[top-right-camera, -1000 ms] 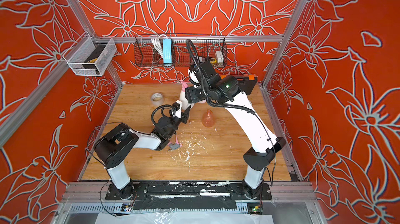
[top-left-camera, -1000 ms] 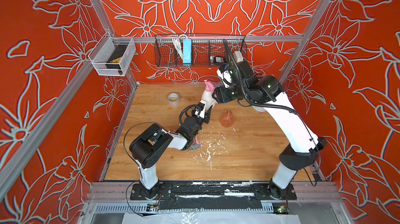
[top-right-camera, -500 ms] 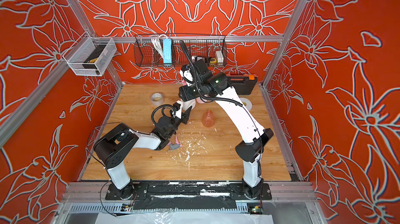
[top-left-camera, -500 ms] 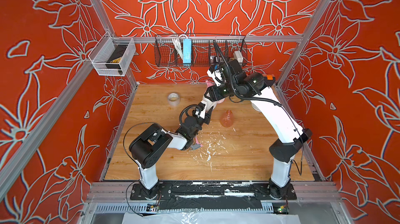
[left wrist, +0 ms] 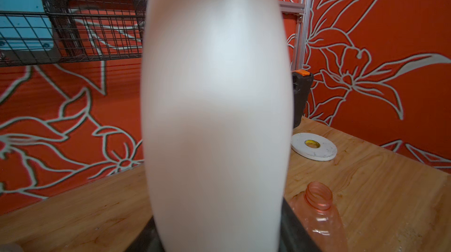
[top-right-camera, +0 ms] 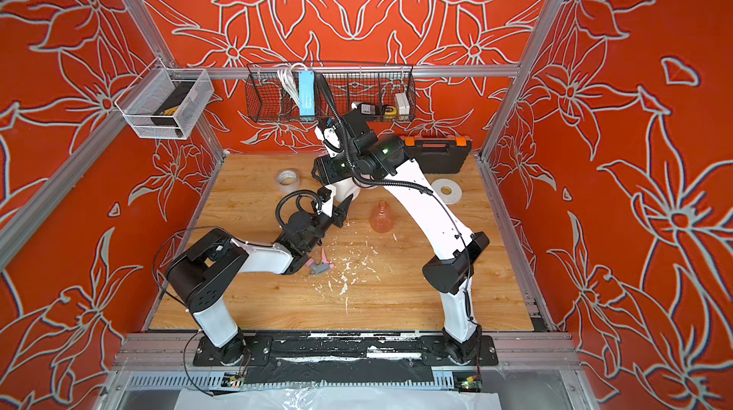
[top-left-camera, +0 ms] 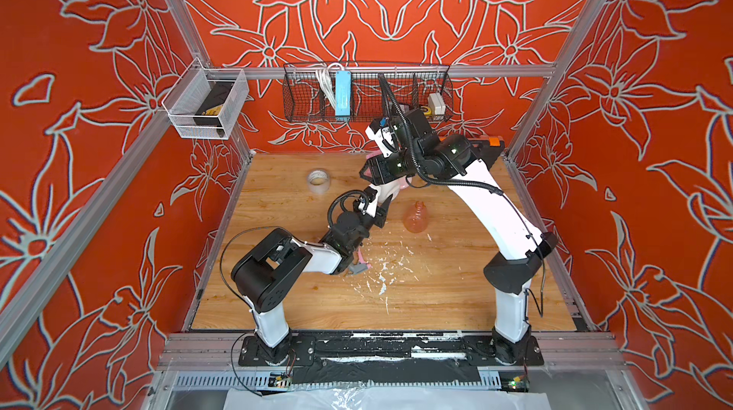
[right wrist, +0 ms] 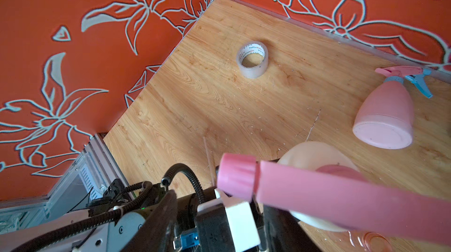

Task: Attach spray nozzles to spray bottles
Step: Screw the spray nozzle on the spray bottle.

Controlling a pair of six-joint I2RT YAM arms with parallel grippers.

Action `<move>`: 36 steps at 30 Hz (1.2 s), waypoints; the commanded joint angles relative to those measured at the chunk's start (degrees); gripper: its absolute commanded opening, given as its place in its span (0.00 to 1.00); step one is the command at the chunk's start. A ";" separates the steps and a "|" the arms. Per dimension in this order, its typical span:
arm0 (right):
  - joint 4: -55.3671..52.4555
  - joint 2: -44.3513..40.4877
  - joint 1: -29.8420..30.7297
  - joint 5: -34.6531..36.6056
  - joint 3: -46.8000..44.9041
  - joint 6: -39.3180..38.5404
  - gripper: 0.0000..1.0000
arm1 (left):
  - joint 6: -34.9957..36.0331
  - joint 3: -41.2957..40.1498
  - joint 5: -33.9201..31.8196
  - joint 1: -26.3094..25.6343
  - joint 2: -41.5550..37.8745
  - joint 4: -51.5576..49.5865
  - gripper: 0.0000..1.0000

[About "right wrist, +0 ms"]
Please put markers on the white spray bottle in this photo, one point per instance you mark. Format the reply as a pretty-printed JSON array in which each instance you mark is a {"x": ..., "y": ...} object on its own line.
[{"x": 320, "y": 157}]

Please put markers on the pink blue spray nozzle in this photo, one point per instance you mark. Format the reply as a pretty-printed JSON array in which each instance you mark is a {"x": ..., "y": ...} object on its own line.
[{"x": 415, "y": 75}]

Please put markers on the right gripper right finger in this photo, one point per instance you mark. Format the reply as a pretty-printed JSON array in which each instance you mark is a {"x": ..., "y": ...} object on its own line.
[{"x": 284, "y": 234}]

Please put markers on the opaque pink spray bottle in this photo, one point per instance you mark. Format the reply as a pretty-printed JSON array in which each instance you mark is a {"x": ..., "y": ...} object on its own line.
[{"x": 385, "y": 119}]

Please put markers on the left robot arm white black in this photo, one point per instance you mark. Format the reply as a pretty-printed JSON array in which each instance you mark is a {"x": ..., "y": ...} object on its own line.
[{"x": 46, "y": 239}]

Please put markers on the transparent pink spray bottle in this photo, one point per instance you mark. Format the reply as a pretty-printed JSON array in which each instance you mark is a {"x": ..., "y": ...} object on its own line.
[{"x": 369, "y": 242}]

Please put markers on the clear tape roll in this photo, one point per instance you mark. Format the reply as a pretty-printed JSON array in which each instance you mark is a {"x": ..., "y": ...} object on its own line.
[{"x": 252, "y": 60}]

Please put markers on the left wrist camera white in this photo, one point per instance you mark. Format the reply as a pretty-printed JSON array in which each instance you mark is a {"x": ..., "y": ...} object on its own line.
[{"x": 221, "y": 224}]

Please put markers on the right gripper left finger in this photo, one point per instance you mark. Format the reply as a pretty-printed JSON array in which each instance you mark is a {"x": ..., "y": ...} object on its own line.
[{"x": 157, "y": 233}]

